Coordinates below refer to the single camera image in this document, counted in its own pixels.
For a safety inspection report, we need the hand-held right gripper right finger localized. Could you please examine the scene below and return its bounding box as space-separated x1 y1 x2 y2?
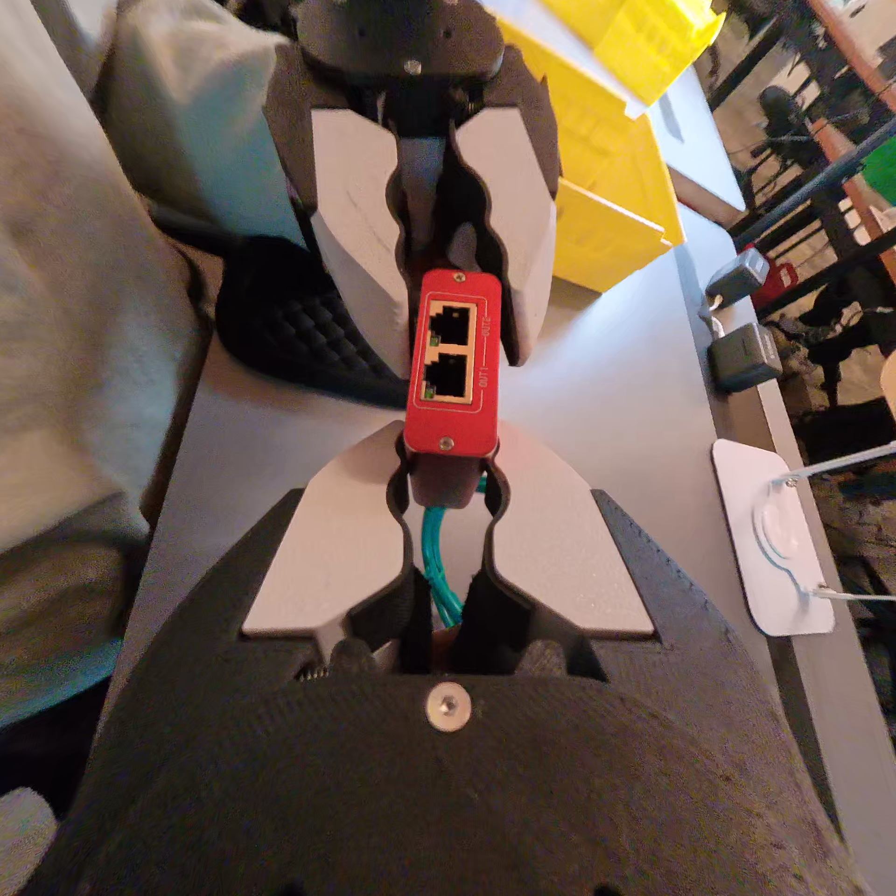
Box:
483 420 658 639

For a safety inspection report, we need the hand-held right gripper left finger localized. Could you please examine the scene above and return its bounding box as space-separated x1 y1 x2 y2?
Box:
240 420 413 641

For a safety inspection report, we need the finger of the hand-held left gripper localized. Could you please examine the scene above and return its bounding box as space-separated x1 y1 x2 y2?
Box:
448 105 560 368
308 106 422 384

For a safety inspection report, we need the yellow plastic bin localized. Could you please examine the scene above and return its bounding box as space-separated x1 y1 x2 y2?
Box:
539 0 727 107
500 21 687 295

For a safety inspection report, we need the green ethernet cable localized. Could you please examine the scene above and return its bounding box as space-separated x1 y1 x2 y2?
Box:
420 475 489 629

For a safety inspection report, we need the red ethernet splitter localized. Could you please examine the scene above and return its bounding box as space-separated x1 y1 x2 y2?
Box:
402 269 504 510

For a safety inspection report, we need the grey desk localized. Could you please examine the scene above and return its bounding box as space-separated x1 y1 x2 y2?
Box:
98 203 896 896

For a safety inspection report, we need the black mesh pad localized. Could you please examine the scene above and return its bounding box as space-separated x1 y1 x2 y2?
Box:
216 237 410 408

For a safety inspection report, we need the instruction sign on white stand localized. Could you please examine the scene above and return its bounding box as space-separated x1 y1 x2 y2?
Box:
712 440 896 638

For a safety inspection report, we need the small grey power box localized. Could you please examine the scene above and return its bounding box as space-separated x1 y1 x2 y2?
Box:
703 248 771 312

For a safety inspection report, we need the red container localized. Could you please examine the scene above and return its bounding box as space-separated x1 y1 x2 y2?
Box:
742 245 799 289

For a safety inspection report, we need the large grey power box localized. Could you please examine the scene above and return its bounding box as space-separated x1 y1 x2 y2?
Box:
707 323 784 394

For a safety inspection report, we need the studio light on stand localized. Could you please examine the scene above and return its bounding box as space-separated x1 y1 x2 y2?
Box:
728 115 896 242

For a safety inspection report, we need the person's pale sweater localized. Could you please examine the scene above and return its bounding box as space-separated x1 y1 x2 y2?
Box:
0 0 211 896

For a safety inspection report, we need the wooden office table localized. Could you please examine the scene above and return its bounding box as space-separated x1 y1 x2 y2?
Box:
805 0 896 253

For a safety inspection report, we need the green plastic bin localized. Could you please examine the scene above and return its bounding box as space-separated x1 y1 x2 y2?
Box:
862 136 896 207

